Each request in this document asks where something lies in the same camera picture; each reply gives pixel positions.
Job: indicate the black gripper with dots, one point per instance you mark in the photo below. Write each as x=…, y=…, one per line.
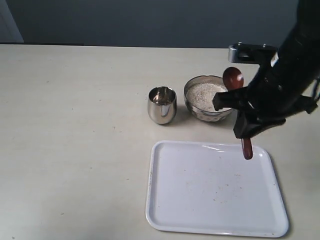
x=275, y=93

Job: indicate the brown wooden spoon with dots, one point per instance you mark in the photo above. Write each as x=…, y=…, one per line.
x=233, y=79

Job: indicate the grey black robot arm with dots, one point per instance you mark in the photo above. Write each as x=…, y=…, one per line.
x=305, y=35

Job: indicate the steel bowl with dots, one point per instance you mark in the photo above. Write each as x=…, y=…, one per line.
x=202, y=114

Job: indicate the small steel cup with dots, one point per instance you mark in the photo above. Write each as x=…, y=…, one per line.
x=162, y=105

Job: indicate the white plastic tray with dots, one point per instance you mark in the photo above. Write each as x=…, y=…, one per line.
x=210, y=188

